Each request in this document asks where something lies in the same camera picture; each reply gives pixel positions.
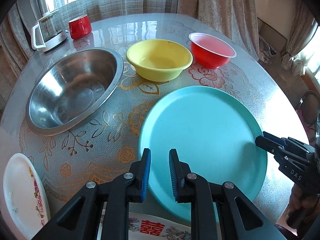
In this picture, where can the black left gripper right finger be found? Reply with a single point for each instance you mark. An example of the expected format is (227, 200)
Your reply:
(217, 211)

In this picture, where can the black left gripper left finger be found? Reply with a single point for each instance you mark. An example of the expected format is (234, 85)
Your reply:
(101, 209)

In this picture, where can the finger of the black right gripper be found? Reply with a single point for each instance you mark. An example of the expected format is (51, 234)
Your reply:
(275, 139)
(271, 146)

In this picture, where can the teal round plate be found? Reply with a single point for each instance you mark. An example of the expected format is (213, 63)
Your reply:
(213, 132)

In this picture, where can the yellow plastic bowl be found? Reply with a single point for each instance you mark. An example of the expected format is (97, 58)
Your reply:
(159, 60)

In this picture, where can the right hand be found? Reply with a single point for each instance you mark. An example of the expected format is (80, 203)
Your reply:
(303, 209)

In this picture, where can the dark chair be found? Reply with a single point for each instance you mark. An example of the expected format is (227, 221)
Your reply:
(308, 107)

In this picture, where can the white floral plate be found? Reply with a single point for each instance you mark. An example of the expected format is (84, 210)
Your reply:
(24, 196)

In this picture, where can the red plastic bowl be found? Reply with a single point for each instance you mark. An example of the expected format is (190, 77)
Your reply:
(209, 51)

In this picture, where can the stainless steel bowl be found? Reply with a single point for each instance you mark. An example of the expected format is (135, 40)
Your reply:
(72, 90)

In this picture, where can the beige curtain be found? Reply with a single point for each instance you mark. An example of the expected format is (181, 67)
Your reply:
(236, 19)

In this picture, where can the glass electric kettle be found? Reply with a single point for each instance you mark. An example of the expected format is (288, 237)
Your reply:
(48, 32)

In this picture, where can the red ceramic mug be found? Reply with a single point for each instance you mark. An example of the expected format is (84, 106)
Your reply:
(79, 27)

